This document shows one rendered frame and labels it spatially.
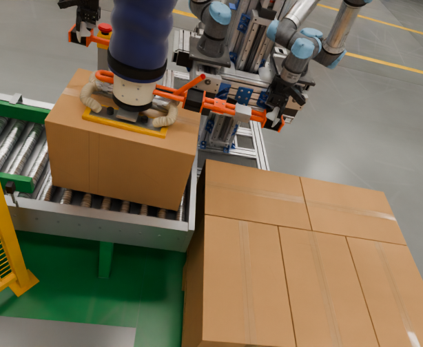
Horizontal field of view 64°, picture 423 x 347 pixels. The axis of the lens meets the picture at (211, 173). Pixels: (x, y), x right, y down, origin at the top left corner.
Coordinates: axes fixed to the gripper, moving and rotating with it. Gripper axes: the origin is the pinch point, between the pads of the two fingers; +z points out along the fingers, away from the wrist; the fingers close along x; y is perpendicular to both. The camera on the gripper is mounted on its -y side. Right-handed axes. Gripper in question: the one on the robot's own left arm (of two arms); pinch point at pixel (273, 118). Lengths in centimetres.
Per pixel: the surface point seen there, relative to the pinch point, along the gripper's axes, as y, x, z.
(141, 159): 51, 20, 22
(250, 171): -9, -20, 53
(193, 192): 25, 11, 47
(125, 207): 55, 23, 53
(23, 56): 184, -155, 107
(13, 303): 100, 55, 108
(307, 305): -34, 56, 54
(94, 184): 71, 20, 46
